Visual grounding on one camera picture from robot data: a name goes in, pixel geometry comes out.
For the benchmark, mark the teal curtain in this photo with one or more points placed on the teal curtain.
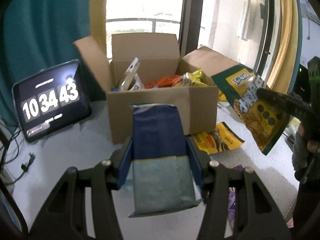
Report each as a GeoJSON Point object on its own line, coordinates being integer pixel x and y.
{"type": "Point", "coordinates": [35, 35]}

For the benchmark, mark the green yellow snack bag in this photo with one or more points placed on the green yellow snack bag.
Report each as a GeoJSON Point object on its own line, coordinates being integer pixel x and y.
{"type": "Point", "coordinates": [266, 122]}

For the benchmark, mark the yellow plastic bag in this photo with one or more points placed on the yellow plastic bag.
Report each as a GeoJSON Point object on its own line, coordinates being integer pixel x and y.
{"type": "Point", "coordinates": [222, 96]}

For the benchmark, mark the orange red snack bag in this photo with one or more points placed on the orange red snack bag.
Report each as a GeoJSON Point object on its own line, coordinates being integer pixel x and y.
{"type": "Point", "coordinates": [166, 81]}

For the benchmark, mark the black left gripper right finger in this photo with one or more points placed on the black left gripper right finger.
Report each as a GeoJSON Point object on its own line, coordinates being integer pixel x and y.
{"type": "Point", "coordinates": [256, 213]}

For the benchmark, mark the blue and teal snack bag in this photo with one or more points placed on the blue and teal snack bag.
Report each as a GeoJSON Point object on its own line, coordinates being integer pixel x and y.
{"type": "Point", "coordinates": [162, 180]}

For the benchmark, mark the brown cardboard box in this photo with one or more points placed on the brown cardboard box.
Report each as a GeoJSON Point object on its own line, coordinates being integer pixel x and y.
{"type": "Point", "coordinates": [148, 68]}

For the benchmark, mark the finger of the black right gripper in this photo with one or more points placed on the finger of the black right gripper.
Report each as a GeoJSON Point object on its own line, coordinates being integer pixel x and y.
{"type": "Point", "coordinates": [289, 103]}

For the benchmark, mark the purple snack packet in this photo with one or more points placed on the purple snack packet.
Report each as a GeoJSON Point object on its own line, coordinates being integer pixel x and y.
{"type": "Point", "coordinates": [231, 207]}

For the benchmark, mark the yellow black red snack bag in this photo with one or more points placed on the yellow black red snack bag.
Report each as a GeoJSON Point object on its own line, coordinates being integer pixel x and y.
{"type": "Point", "coordinates": [221, 139]}

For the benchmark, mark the yellow crinkled snack bag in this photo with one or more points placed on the yellow crinkled snack bag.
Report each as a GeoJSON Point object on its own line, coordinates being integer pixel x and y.
{"type": "Point", "coordinates": [190, 79]}

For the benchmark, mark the black tablet showing clock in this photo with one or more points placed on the black tablet showing clock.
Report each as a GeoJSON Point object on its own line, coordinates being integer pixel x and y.
{"type": "Point", "coordinates": [51, 100]}

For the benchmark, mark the right hand grey glove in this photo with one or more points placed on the right hand grey glove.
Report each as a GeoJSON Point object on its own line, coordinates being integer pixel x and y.
{"type": "Point", "coordinates": [303, 151]}

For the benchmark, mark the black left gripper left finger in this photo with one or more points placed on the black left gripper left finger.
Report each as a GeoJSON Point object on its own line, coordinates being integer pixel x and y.
{"type": "Point", "coordinates": [63, 214]}

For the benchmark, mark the yellow curtain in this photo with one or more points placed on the yellow curtain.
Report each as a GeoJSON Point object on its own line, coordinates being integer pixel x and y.
{"type": "Point", "coordinates": [282, 72]}

